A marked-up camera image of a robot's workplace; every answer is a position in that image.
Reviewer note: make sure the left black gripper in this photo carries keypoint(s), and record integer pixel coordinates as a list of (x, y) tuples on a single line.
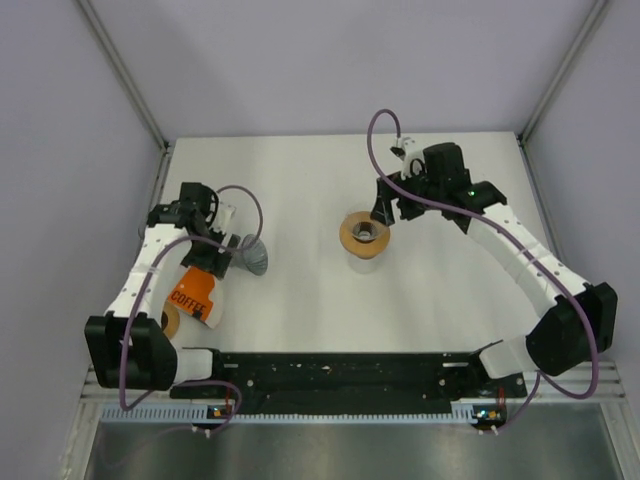
[(215, 262)]

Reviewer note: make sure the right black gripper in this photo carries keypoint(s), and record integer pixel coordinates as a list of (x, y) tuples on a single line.
[(382, 210)]

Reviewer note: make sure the wooden dripper ring stand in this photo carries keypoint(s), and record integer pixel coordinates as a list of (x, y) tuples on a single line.
[(362, 250)]

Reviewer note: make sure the orange coffee filter box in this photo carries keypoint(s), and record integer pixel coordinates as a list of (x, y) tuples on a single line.
[(200, 295)]

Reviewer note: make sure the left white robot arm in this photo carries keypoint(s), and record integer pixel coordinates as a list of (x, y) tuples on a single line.
[(127, 344)]

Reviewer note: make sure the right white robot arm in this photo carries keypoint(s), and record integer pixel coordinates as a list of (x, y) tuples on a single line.
[(576, 318)]

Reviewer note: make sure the ribbed grey glass dripper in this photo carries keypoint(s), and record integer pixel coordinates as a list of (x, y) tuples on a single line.
[(254, 256)]

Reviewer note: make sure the glass carafe with brown band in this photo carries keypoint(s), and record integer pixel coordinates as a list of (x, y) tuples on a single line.
[(365, 265)]

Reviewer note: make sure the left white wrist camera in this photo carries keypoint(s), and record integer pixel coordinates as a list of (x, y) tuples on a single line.
[(223, 218)]

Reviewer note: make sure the left aluminium frame post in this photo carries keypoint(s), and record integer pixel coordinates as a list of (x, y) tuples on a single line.
[(120, 71)]

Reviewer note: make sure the aluminium frame post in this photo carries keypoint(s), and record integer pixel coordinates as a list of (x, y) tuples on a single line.
[(120, 71), (596, 14)]

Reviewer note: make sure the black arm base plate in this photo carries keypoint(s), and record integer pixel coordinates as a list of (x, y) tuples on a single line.
[(360, 383)]

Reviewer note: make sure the aluminium front rail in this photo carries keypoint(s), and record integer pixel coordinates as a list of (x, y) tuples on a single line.
[(578, 379)]

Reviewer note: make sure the right aluminium frame post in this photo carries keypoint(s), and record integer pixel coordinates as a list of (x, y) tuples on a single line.
[(596, 14)]

